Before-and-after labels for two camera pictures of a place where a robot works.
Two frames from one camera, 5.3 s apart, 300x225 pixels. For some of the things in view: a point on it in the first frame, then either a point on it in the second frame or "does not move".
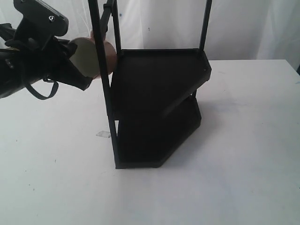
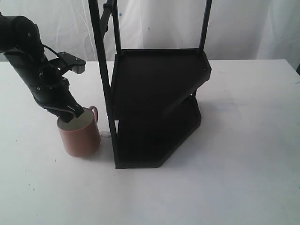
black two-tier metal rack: x=151 y=102 does not move
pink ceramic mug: x=85 y=56 → x=80 y=137
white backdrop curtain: x=237 y=30 does not move
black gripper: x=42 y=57 → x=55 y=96
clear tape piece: x=102 y=133 does not move
